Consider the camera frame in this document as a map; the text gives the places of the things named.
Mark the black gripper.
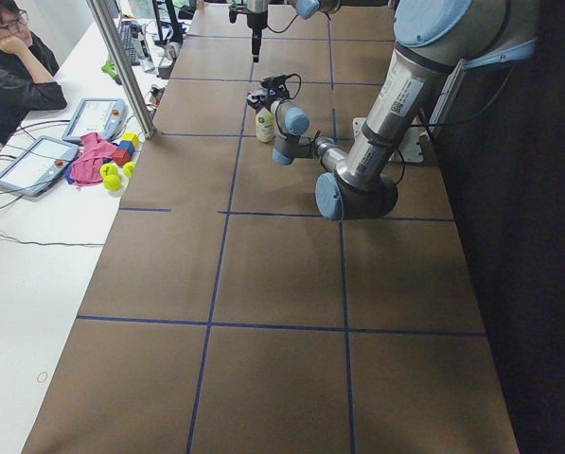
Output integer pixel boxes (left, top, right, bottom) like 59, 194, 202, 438
246, 88, 287, 133

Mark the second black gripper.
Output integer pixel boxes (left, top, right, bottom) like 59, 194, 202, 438
247, 10, 268, 63

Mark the clear tennis ball can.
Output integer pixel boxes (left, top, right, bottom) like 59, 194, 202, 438
255, 102, 274, 144

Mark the Roland Garros tennis ball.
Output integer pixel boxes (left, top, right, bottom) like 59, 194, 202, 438
256, 111, 274, 130

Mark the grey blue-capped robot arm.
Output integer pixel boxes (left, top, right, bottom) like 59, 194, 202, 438
246, 1, 539, 220

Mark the second grey robot arm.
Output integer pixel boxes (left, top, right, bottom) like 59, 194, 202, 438
237, 0, 342, 62

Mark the tennis ball on desk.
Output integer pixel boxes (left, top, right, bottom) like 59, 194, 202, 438
102, 174, 122, 192
100, 163, 119, 180
122, 162, 135, 179

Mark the small metal cup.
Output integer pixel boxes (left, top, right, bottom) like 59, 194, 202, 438
163, 43, 178, 61

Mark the clear water bottle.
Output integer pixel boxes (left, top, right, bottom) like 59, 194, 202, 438
132, 29, 155, 73

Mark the black keyboard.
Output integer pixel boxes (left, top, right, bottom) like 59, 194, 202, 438
118, 22, 139, 66

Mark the yellow cube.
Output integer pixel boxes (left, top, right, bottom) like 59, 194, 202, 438
120, 131, 141, 149

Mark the blue cube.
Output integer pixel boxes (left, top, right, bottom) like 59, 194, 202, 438
117, 141, 135, 156

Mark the red cube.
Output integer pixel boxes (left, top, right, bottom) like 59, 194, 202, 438
112, 148, 131, 166

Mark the green plastic tool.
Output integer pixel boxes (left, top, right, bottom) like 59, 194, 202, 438
101, 60, 122, 85

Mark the far teach pendant tablet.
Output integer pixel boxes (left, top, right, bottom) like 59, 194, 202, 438
62, 98, 127, 144

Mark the teach pendant tablet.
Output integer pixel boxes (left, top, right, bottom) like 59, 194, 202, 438
0, 136, 79, 197
62, 98, 127, 144

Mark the pink cloth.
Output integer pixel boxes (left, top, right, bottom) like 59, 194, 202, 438
70, 132, 117, 186

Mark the near teach pendant tablet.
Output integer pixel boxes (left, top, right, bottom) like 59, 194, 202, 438
0, 136, 79, 197

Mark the person in black jacket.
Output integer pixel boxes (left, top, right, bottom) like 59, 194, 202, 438
0, 1, 67, 144

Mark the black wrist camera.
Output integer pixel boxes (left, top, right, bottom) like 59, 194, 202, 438
260, 75, 289, 91
228, 0, 247, 24

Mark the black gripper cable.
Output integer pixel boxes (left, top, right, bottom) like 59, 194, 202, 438
281, 73, 304, 103

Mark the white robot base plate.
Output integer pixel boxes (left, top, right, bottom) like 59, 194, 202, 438
389, 128, 424, 164

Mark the aluminium frame post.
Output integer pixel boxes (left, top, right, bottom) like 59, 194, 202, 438
86, 0, 156, 139

